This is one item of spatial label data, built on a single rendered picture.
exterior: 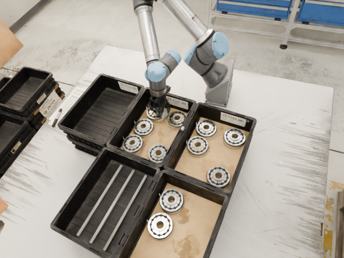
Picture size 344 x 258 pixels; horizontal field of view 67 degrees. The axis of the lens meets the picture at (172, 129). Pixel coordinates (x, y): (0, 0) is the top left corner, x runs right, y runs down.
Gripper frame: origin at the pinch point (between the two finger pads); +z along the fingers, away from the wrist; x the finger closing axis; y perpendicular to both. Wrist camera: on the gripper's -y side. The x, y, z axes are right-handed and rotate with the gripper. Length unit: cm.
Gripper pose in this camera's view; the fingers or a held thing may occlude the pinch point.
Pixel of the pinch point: (161, 113)
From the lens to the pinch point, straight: 138.3
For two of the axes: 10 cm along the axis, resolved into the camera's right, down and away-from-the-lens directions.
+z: 0.0, 5.3, 8.4
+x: 9.0, 3.6, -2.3
